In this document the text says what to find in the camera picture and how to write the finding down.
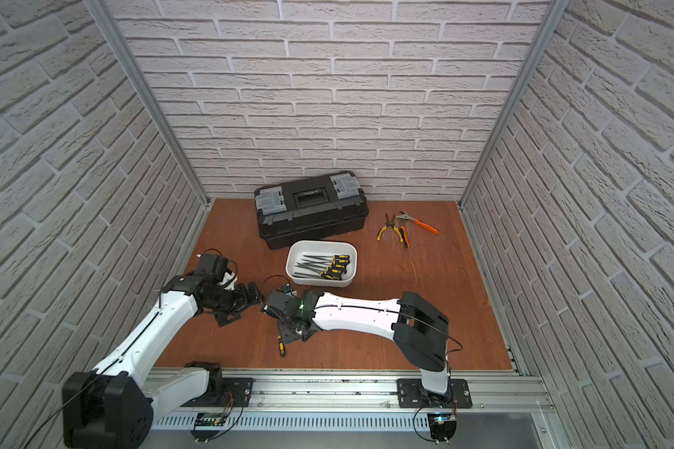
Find file tool eleventh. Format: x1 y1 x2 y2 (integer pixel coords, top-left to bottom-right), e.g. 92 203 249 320
294 267 344 281

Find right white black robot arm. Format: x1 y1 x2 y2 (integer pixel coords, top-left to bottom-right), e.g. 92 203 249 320
262 290 449 396

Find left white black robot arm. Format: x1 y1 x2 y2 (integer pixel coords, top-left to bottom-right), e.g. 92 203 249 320
62 254 263 448

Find white plastic storage box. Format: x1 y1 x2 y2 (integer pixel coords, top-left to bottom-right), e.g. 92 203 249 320
286 241 358 288

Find black plastic toolbox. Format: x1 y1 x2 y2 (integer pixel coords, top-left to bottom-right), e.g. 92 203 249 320
254 171 369 250

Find left control circuit board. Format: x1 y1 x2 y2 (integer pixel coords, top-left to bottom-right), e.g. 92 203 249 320
191 413 230 443

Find control circuit board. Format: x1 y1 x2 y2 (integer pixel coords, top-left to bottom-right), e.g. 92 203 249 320
427 413 458 443
191 413 230 443

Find right control circuit board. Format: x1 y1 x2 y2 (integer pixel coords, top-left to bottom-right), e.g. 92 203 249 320
427 413 458 443

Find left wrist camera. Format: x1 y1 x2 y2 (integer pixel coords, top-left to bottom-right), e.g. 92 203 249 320
221 271 238 289

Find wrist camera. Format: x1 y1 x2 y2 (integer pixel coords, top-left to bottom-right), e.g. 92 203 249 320
280 284 297 297
221 271 238 289

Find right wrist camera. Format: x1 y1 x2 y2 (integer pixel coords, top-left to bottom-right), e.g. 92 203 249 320
280 284 297 297

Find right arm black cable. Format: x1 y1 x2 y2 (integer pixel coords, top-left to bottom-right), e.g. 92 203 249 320
259 274 291 299

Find aluminium front rail frame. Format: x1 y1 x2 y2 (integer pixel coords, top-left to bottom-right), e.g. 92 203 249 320
143 368 556 417

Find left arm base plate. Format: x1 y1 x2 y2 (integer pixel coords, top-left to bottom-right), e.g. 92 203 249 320
183 378 255 409

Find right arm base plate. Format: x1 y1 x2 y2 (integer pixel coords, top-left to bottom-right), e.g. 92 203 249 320
396 378 473 410

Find yellow handled pliers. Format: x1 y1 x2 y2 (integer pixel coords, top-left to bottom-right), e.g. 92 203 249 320
376 214 406 244

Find orange handled pliers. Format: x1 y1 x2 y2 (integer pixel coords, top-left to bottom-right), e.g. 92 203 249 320
396 211 440 235

